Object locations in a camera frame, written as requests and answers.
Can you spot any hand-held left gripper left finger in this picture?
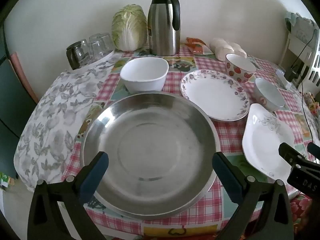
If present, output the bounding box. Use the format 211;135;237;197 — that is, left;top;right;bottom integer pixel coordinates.
27;151;110;240

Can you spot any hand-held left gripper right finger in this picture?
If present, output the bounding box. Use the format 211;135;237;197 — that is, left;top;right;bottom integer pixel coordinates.
212;151;294;240

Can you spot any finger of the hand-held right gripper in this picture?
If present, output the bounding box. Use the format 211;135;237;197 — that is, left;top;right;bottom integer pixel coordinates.
278;142;320;172
307;142;320;161

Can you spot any white rectangular plate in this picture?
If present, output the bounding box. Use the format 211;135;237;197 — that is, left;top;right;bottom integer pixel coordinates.
242;103;300;183

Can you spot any large steel basin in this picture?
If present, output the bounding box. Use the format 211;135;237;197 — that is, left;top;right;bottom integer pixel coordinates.
80;92;220;221

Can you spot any small white bowl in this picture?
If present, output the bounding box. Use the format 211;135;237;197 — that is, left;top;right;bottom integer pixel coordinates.
254;77;286;112

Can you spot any round floral rim plate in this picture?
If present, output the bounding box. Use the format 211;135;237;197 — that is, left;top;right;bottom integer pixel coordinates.
179;69;250;122

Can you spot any strawberry print bowl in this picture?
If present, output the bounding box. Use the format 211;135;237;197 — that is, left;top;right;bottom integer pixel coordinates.
225;53;257;83

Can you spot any white square bowl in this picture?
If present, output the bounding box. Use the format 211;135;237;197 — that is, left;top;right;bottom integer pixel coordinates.
120;57;169;93

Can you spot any red floral cushion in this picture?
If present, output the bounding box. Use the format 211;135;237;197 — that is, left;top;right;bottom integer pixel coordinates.
290;192;316;222

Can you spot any pink checkered tablecloth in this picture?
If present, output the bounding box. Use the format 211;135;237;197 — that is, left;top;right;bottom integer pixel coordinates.
60;42;320;240

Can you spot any grey floral cloth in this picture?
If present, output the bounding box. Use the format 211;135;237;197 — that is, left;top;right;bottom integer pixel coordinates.
14;51;125;193

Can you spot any white plastic device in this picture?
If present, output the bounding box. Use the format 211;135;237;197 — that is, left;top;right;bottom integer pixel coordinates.
275;70;292;90

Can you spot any white plastic basket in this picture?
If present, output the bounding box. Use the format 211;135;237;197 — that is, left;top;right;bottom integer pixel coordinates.
301;30;320;88

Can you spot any black charger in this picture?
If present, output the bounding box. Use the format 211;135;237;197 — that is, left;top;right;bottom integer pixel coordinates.
285;65;301;82

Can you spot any dark green cabinet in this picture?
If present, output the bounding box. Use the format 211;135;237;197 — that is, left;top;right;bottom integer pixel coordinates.
0;22;38;179

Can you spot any bag of steamed buns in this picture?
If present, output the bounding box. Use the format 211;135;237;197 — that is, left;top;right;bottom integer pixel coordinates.
209;38;247;61

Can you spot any pink board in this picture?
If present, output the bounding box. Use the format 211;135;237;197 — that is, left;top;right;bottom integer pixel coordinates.
9;52;39;104

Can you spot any orange snack packet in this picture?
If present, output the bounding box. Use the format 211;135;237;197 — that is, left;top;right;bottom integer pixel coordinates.
185;37;213;55

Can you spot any napa cabbage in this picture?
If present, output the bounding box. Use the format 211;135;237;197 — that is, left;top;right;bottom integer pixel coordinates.
111;4;148;51

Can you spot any steel thermos jug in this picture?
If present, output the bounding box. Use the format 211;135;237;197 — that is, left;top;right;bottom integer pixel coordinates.
147;0;181;56

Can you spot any white shelf frame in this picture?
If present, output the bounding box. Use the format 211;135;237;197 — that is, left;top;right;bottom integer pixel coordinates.
279;12;318;68

